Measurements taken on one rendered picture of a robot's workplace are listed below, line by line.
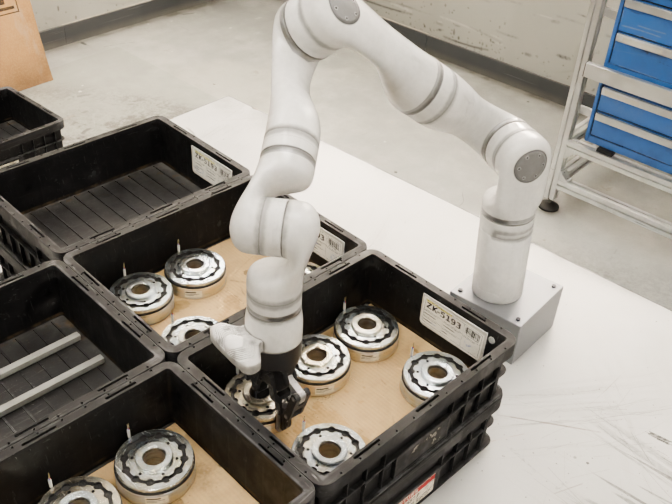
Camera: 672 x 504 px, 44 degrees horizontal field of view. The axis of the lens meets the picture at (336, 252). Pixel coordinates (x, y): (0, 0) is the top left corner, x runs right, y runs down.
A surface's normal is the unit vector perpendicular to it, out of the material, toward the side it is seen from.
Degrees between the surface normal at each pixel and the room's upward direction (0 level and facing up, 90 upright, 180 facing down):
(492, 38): 90
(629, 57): 90
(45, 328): 0
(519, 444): 0
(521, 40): 90
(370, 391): 0
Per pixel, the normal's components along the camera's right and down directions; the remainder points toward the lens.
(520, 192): 0.25, 0.62
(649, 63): -0.66, 0.41
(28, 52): 0.72, 0.19
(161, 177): 0.06, -0.80
